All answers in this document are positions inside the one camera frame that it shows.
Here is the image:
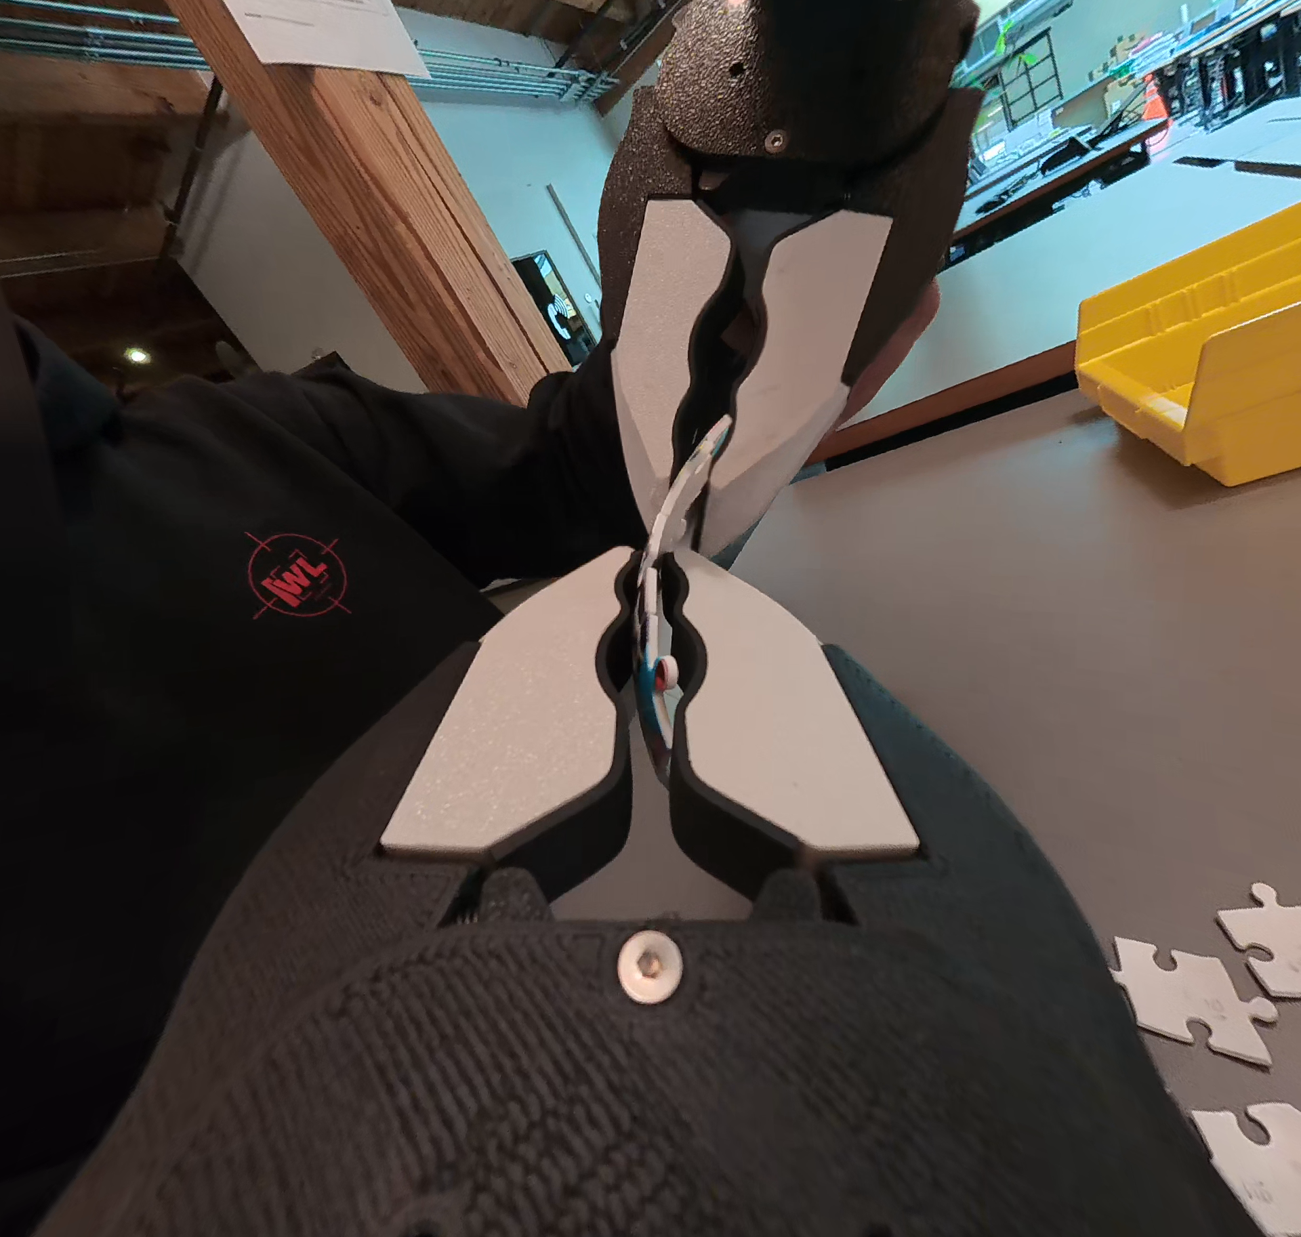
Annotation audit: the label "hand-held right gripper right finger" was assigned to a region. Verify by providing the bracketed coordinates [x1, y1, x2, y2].
[667, 552, 923, 904]

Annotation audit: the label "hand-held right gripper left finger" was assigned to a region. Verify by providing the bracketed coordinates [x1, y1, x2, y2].
[380, 552, 632, 898]

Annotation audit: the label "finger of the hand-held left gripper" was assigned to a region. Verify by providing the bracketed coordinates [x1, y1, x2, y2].
[611, 196, 737, 533]
[700, 208, 899, 561]

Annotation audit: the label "curved assembled puzzle section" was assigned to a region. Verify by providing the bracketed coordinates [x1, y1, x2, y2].
[632, 413, 737, 786]

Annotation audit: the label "pile of white puzzle pieces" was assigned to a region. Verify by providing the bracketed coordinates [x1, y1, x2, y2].
[1107, 883, 1301, 1237]

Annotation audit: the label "person's left forearm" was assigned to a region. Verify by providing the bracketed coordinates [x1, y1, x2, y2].
[406, 335, 652, 589]

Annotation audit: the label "person's left hand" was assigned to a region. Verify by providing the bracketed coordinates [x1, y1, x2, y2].
[835, 279, 946, 428]

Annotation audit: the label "grey table with wooden edge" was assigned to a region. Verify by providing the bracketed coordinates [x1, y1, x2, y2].
[816, 99, 1301, 462]

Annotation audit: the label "black workbench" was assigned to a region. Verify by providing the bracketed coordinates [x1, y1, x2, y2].
[953, 118, 1171, 241]

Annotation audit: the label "metal conduit pipes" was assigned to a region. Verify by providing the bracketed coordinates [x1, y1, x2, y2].
[0, 0, 611, 107]

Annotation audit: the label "person's black sweatshirt torso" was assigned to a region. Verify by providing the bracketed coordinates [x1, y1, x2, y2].
[0, 292, 568, 1237]

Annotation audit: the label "yellow plastic bin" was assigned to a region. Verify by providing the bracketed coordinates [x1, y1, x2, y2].
[1078, 204, 1301, 486]

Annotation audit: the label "white paper notice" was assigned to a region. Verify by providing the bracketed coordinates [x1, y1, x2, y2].
[183, 0, 431, 78]

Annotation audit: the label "wooden post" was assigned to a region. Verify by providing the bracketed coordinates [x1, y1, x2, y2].
[121, 0, 568, 403]

